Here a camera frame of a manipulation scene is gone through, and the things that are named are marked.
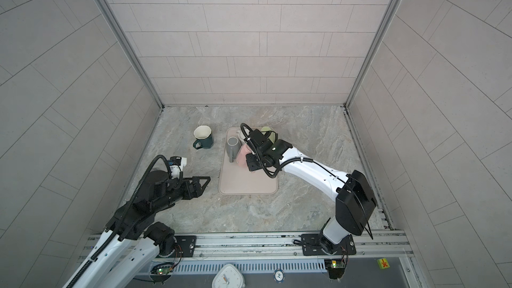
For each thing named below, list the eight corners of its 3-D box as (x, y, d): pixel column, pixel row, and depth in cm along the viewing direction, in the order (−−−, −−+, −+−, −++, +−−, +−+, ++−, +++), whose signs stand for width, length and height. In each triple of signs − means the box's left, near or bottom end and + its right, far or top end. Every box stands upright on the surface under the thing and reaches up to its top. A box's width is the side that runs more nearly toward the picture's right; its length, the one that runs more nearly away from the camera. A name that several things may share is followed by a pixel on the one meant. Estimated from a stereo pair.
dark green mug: (199, 154, 97) (193, 142, 89) (199, 139, 103) (193, 126, 95) (215, 151, 99) (210, 139, 90) (214, 136, 105) (209, 123, 96)
